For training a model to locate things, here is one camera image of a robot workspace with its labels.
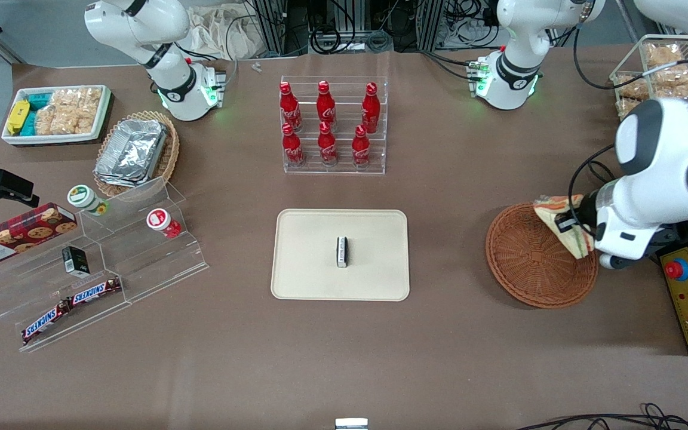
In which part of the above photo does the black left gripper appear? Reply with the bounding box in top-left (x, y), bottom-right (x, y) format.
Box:
top-left (556, 190), bottom-right (600, 235)

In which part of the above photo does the triangular sandwich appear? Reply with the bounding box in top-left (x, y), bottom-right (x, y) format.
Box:
top-left (533, 195), bottom-right (597, 260)

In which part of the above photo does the round brown wicker basket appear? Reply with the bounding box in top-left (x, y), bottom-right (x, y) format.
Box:
top-left (486, 203), bottom-right (599, 309)

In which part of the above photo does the oval tan wicker basket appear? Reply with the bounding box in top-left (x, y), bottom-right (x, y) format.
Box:
top-left (93, 110), bottom-right (181, 199)

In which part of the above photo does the beige plastic tray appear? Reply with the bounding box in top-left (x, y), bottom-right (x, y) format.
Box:
top-left (271, 208), bottom-right (410, 302)

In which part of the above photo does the red tartan cookie box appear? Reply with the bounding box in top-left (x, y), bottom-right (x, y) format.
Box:
top-left (0, 203), bottom-right (78, 269)

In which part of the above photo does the white rectangular plastic bin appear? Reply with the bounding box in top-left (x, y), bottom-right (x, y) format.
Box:
top-left (1, 85), bottom-right (112, 146)

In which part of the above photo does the green lid yogurt cup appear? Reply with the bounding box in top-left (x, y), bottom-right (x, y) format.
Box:
top-left (67, 185), bottom-right (110, 217)

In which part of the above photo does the yellow snack packet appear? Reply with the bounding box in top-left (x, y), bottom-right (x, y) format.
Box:
top-left (7, 100), bottom-right (31, 136)

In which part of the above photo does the small black carton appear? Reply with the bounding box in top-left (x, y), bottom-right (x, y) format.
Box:
top-left (62, 245), bottom-right (91, 279)

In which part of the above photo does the aluminium foil container stack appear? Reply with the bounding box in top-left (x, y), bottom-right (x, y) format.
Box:
top-left (93, 119), bottom-right (170, 188)

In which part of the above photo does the brown snickers bar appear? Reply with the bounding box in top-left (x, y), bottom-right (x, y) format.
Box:
top-left (21, 302), bottom-right (72, 346)
top-left (68, 277), bottom-right (123, 307)

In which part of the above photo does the clear acrylic stepped shelf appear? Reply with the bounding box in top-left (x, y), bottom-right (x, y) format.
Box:
top-left (0, 176), bottom-right (210, 354)

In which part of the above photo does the red lid yogurt cup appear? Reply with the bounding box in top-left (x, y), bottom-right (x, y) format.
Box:
top-left (146, 208), bottom-right (184, 239)

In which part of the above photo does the red cola bottle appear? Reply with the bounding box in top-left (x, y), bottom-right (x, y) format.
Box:
top-left (317, 81), bottom-right (337, 131)
top-left (351, 125), bottom-right (372, 170)
top-left (282, 123), bottom-right (306, 168)
top-left (279, 82), bottom-right (302, 133)
top-left (361, 82), bottom-right (382, 135)
top-left (318, 122), bottom-right (339, 167)

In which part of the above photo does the clear acrylic bottle rack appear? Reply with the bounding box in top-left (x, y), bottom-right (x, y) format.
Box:
top-left (279, 75), bottom-right (390, 176)

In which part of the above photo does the beige cloth bag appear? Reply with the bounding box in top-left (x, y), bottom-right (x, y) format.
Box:
top-left (184, 4), bottom-right (263, 61)

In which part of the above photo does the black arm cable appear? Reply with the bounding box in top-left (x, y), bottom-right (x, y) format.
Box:
top-left (567, 18), bottom-right (688, 235)

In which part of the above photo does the white wire basket rack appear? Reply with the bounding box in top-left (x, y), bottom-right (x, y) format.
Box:
top-left (609, 34), bottom-right (688, 123)

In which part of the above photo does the black base cable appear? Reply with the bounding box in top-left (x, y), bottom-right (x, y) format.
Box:
top-left (420, 50), bottom-right (477, 82)

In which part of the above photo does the black cable bundle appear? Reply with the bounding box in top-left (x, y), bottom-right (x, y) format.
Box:
top-left (516, 403), bottom-right (688, 430)

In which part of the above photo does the aluminium frame with cables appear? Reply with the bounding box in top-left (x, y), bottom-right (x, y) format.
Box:
top-left (242, 0), bottom-right (503, 56)

